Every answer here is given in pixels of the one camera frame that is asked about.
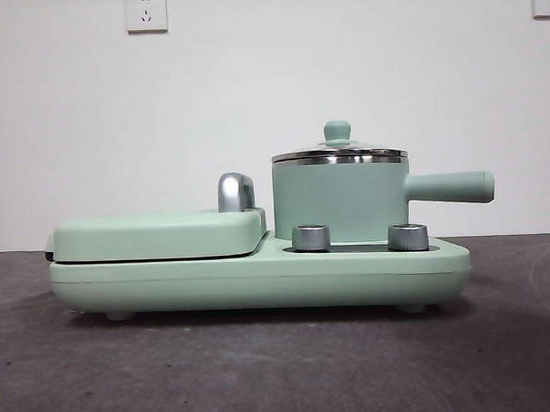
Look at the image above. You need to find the mint green breakfast maker base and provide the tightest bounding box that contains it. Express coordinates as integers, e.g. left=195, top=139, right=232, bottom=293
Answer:
left=48, top=223, right=473, bottom=324

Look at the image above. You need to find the mint green pot with handle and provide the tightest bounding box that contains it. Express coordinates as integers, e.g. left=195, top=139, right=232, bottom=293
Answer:
left=271, top=146, right=499, bottom=245

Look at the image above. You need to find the glass lid with green knob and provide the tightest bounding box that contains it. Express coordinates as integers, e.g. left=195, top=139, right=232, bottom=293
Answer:
left=270, top=117, right=409, bottom=166

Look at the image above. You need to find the silver control knob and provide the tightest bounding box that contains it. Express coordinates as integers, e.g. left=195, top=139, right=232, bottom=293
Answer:
left=387, top=221, right=430, bottom=252
left=291, top=222, right=332, bottom=252

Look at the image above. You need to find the chrome griddle cover handle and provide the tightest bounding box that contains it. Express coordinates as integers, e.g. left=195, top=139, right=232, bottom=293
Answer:
left=216, top=171, right=258, bottom=213

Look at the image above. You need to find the mint green griddle cover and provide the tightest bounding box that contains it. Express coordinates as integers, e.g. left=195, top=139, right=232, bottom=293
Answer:
left=44, top=204, right=268, bottom=265

